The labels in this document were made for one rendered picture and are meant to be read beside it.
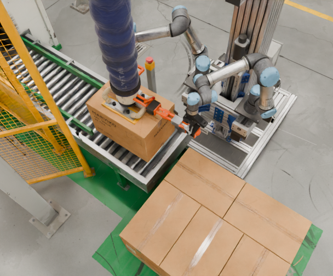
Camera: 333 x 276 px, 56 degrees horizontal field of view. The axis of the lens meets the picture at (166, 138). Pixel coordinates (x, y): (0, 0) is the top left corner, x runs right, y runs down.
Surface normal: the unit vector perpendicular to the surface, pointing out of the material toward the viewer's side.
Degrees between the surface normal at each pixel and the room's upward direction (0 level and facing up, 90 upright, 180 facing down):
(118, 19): 80
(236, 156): 0
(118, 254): 0
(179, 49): 0
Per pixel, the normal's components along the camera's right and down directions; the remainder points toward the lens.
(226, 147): -0.03, -0.52
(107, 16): 0.06, 0.74
